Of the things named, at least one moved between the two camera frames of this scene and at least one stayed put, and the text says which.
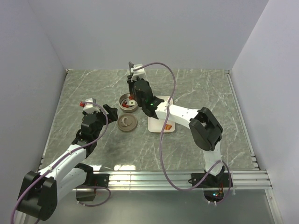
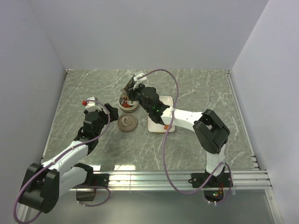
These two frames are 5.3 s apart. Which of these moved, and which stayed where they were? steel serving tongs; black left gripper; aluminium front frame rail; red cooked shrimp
Moved: steel serving tongs
Stayed: black left gripper; red cooked shrimp; aluminium front frame rail
